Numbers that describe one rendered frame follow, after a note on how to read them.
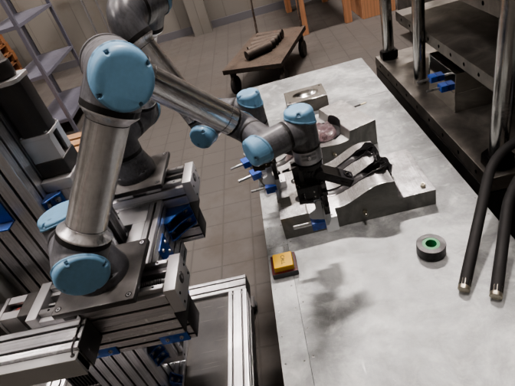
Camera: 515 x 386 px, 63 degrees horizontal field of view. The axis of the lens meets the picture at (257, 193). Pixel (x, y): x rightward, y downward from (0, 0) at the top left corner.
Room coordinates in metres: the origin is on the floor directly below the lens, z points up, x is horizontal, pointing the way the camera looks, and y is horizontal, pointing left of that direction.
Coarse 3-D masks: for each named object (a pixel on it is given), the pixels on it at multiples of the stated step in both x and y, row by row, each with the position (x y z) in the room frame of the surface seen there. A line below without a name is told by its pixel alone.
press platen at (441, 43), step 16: (448, 0) 2.13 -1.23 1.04; (400, 16) 2.15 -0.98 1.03; (432, 16) 1.98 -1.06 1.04; (448, 16) 1.91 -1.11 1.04; (464, 16) 1.85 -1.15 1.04; (480, 16) 1.80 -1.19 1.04; (432, 32) 1.79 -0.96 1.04; (448, 32) 1.73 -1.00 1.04; (464, 32) 1.68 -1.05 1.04; (480, 32) 1.63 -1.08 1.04; (496, 32) 1.58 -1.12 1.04; (448, 48) 1.58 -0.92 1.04; (464, 48) 1.53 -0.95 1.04; (480, 48) 1.49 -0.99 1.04; (496, 48) 1.44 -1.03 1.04; (464, 64) 1.44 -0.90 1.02; (480, 64) 1.36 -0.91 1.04; (480, 80) 1.32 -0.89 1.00
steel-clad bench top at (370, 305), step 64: (384, 128) 1.53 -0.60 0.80; (448, 192) 1.03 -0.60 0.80; (320, 256) 0.93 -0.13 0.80; (384, 256) 0.85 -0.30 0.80; (448, 256) 0.78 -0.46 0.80; (512, 256) 0.71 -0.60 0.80; (320, 320) 0.70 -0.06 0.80; (384, 320) 0.64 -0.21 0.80; (448, 320) 0.59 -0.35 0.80; (512, 320) 0.54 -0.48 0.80; (320, 384) 0.53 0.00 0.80; (384, 384) 0.49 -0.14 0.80; (448, 384) 0.45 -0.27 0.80; (512, 384) 0.41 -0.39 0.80
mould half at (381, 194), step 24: (360, 144) 1.26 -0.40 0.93; (360, 168) 1.13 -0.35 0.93; (408, 168) 1.13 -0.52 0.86; (288, 192) 1.17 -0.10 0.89; (360, 192) 1.03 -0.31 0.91; (384, 192) 1.01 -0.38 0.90; (408, 192) 1.02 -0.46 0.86; (432, 192) 0.99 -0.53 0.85; (288, 216) 1.05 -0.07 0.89; (360, 216) 1.02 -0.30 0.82
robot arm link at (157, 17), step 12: (144, 0) 1.28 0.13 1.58; (156, 0) 1.32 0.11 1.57; (168, 0) 1.37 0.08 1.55; (156, 12) 1.32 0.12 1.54; (168, 12) 1.40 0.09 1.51; (156, 24) 1.34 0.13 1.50; (156, 36) 1.38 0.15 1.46; (144, 108) 1.41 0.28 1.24; (156, 108) 1.49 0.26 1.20; (144, 120) 1.42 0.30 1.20; (156, 120) 1.49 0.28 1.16
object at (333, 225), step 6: (330, 210) 0.94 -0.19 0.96; (336, 216) 0.91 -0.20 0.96; (312, 222) 0.93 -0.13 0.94; (318, 222) 0.92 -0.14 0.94; (324, 222) 0.91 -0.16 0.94; (330, 222) 0.91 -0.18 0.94; (336, 222) 0.91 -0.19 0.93; (294, 228) 0.94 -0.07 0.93; (318, 228) 0.92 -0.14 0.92; (324, 228) 0.91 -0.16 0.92; (330, 228) 0.91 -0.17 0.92; (336, 228) 0.91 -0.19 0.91
